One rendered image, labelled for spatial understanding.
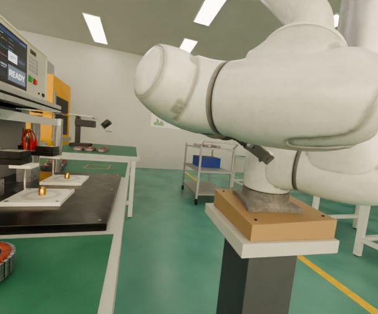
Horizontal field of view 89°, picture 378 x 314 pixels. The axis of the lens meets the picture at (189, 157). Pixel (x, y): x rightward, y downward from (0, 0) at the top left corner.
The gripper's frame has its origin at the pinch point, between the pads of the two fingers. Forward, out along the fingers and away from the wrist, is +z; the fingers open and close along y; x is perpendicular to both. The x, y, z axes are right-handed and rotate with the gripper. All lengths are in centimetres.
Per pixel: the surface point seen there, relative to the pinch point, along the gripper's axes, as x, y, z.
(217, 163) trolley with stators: 85, 120, 249
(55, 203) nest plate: 50, 17, -32
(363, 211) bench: -12, -50, 203
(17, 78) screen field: 36, 60, -43
